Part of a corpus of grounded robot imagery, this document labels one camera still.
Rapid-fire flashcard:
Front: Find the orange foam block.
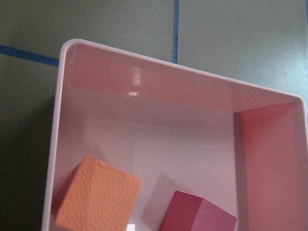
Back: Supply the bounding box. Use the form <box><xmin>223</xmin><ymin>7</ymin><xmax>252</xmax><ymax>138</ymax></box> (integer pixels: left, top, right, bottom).
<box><xmin>54</xmin><ymin>155</ymin><xmax>141</xmax><ymax>231</ymax></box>

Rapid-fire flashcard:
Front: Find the red foam block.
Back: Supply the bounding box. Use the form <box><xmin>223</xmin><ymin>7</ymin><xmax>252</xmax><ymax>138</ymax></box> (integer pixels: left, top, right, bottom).
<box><xmin>159</xmin><ymin>191</ymin><xmax>237</xmax><ymax>231</ymax></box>

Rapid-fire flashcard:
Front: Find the pink plastic bin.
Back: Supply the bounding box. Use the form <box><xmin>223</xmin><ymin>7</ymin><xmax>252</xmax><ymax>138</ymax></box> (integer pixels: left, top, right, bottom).
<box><xmin>41</xmin><ymin>39</ymin><xmax>308</xmax><ymax>231</ymax></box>

